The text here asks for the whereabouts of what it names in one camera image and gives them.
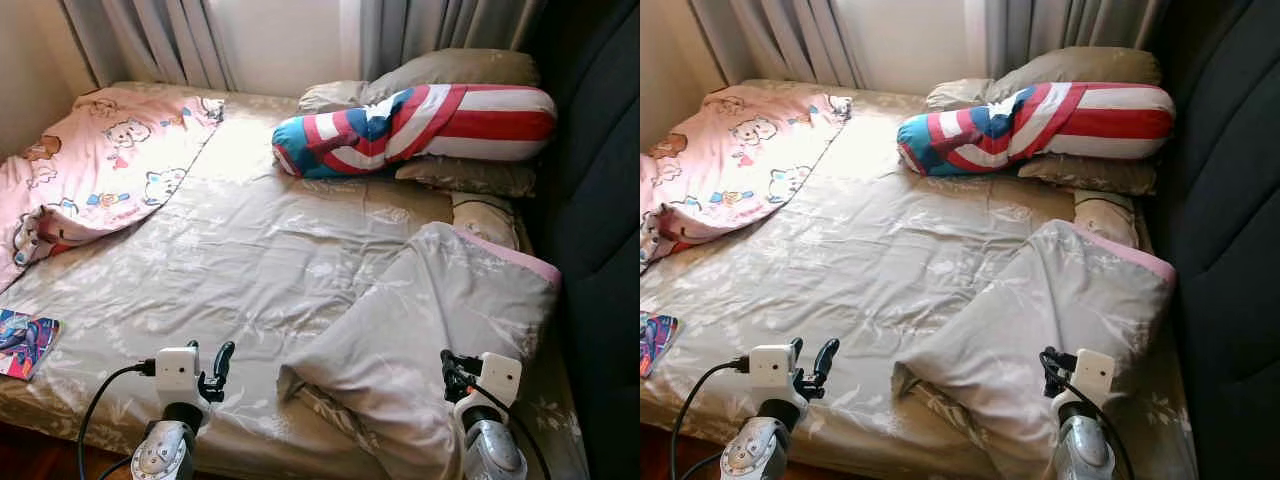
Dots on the colourful comic book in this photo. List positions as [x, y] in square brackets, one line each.
[657, 345]
[25, 345]

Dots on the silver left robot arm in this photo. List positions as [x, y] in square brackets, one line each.
[165, 450]
[755, 450]

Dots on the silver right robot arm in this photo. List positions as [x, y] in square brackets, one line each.
[1085, 450]
[495, 450]

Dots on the grey duvet with pink edge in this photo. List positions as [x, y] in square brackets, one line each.
[1050, 330]
[430, 330]

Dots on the bed with grey floral sheet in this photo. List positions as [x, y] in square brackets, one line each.
[900, 250]
[280, 250]

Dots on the cream pillow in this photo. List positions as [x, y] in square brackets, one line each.
[1105, 213]
[485, 215]

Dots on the dark navy upholstered sofa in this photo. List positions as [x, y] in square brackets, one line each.
[600, 250]
[1230, 250]

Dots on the flat grey floral pillow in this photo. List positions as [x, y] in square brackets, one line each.
[1090, 173]
[470, 175]

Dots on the pink cartoon print blanket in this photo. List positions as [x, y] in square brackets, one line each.
[100, 160]
[730, 150]

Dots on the red white blue bolster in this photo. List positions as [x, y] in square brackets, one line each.
[440, 120]
[1060, 120]

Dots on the small pale grey pillow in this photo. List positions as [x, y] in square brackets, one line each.
[955, 93]
[330, 95]

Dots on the large grey floral pillow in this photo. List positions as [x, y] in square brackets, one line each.
[450, 68]
[1075, 66]

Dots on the grey curtain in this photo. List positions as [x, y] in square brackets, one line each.
[790, 40]
[160, 40]
[1075, 25]
[450, 25]

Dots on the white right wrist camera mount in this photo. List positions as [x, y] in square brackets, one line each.
[1092, 375]
[497, 378]

